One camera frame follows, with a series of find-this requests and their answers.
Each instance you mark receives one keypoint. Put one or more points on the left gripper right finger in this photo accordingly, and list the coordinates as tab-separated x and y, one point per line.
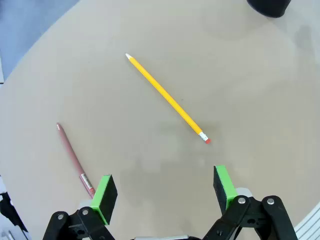
240	215

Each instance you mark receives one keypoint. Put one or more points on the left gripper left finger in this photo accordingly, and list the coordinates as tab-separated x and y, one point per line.
100	200

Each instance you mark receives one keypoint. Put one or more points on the black mesh pen holder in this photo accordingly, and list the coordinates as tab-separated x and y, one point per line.
268	7

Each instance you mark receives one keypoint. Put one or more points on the yellow pencil with eraser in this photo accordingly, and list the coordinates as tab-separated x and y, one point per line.
162	92

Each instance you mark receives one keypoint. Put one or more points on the white ribbed rail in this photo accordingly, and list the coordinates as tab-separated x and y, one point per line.
310	225

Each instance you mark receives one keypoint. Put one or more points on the black bracket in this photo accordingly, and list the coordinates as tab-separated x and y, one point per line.
10	210

